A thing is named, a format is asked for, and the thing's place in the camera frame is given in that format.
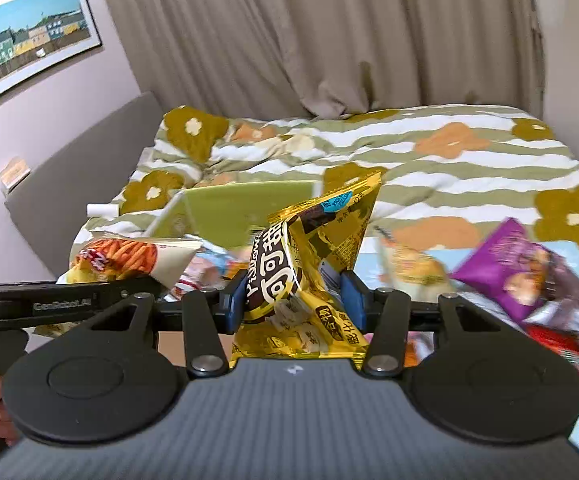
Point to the orange snack packet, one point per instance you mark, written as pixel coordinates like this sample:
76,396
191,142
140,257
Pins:
418,352

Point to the green storage box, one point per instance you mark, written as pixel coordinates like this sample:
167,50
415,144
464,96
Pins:
224,210

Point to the small white cylinder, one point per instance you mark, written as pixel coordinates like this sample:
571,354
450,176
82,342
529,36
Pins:
103,210

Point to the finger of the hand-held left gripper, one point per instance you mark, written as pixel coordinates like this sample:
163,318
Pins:
124,290

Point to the small wooden wall plaque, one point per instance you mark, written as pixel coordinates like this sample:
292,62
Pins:
15,174

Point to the pale corn snack bag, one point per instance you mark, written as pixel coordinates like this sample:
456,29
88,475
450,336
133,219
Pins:
414,266

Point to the beige curtain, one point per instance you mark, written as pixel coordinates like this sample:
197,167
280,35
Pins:
319,35

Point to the framed wall picture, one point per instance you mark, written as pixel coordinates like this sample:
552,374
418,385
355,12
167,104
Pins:
34,35

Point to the grey headboard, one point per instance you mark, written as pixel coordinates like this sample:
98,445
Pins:
69,195

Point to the purple snack bag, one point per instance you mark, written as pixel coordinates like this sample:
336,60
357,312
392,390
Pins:
509,270

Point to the white bag with orange sticks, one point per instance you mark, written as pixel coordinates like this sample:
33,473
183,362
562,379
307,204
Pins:
119,255

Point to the floral striped blanket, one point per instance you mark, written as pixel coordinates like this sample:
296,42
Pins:
469,175

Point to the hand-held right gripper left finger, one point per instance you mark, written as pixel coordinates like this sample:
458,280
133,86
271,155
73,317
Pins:
233,305

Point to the pink and white snack packet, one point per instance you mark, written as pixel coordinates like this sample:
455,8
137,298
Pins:
209,266

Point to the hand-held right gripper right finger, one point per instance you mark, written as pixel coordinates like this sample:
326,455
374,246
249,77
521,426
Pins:
354,302

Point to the red snack packet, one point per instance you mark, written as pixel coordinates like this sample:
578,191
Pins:
559,342

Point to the yellow snack bag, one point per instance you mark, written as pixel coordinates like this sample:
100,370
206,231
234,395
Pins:
314,240

